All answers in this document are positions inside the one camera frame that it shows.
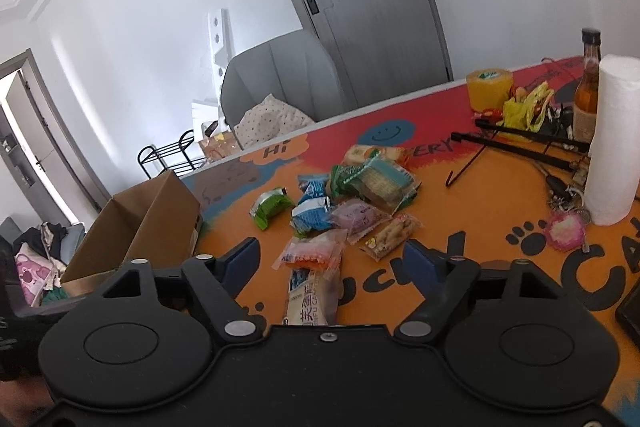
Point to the grey armchair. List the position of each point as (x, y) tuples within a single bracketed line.
[(285, 72)]

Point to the yellow plastic bag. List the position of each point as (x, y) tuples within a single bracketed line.
[(527, 111)]

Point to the white wooden shelf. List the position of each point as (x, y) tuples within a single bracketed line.
[(218, 52)]

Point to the white paper towel roll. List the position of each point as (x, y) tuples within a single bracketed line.
[(614, 142)]

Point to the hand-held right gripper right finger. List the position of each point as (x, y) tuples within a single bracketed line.
[(420, 264)]

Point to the white dotted pillow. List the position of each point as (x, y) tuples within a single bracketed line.
[(272, 119)]

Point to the yellow tape roll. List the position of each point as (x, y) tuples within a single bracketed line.
[(490, 89)]

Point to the brown glass bottle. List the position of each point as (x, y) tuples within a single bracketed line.
[(587, 97)]

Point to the colourful printed table mat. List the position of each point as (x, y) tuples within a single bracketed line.
[(450, 192)]

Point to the dark blue snack packet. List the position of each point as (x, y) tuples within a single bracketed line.
[(310, 216)]

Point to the dark green snack packet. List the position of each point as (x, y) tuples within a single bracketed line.
[(341, 179)]

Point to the black metal rack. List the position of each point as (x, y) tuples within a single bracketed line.
[(167, 157)]

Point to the clear pink orange snack packet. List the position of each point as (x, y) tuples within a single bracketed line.
[(312, 252)]

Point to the orange cracker packet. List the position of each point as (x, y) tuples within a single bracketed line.
[(375, 153)]

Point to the light blue snack packet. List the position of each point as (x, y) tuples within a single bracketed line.
[(313, 186)]

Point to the small light green snack packet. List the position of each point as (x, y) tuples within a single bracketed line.
[(270, 205)]

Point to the brown paper bag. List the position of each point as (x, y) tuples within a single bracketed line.
[(220, 145)]

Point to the small red toy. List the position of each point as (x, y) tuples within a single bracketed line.
[(492, 112)]

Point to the white snack packet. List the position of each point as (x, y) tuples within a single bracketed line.
[(310, 297)]

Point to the teal cracker packet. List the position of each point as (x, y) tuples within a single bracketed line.
[(386, 181)]

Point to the bunch of keys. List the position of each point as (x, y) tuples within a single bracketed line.
[(560, 196)]

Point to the pile of clothes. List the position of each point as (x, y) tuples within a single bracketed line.
[(40, 259)]

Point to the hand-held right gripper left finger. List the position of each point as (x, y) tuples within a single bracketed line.
[(245, 257)]

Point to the clear peanut snack packet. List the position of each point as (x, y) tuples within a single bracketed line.
[(392, 232)]

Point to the purple snack packet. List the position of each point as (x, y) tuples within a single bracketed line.
[(357, 217)]

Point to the brown cardboard box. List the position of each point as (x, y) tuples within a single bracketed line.
[(135, 232)]

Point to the dark grey sofa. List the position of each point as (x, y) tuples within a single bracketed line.
[(75, 234)]

